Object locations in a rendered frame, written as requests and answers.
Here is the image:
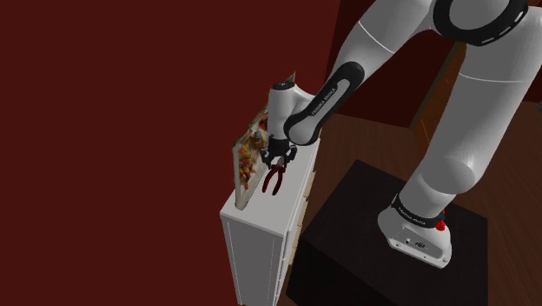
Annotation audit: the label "brown wooden door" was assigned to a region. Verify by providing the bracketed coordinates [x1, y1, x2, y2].
[407, 40, 467, 147]

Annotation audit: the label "red handled pliers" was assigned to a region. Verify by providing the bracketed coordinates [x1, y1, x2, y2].
[261, 156, 288, 196]

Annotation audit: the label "black robot stand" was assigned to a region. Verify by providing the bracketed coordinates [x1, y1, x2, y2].
[285, 159, 489, 306]

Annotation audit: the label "white chest of drawers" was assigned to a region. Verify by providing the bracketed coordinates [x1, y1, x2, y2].
[219, 136, 321, 306]

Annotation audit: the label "framed colourful picture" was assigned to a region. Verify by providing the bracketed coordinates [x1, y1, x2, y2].
[232, 70, 297, 211]

